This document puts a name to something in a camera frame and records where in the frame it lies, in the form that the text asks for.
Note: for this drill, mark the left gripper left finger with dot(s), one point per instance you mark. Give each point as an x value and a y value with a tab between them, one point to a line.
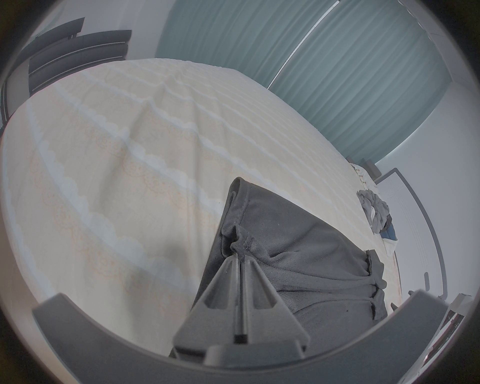
210	326

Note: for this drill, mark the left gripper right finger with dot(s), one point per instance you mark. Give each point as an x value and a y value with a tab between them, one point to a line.
277	326

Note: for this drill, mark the black T-shirt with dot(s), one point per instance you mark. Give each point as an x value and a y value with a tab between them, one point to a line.
300	262

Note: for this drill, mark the bed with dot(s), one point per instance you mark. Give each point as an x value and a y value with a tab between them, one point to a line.
112	168

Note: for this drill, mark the white garment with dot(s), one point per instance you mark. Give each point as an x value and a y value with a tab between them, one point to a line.
392	245

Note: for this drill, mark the dark blue garment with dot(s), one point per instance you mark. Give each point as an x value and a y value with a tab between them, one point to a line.
392	234

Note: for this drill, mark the black shiny garment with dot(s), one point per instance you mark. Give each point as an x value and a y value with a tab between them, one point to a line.
387	221

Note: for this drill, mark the grey garment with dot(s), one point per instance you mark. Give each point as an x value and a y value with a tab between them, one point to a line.
369	200

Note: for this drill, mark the white printed pillow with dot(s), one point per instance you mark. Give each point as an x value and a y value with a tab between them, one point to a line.
362	176

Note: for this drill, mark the grey bedside table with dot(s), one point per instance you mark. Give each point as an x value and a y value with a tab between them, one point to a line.
371	168

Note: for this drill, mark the blue-green curtain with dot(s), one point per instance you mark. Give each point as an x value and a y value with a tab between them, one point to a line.
375	82
225	33

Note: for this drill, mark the black chest of drawers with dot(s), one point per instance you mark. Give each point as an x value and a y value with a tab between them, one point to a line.
82	52

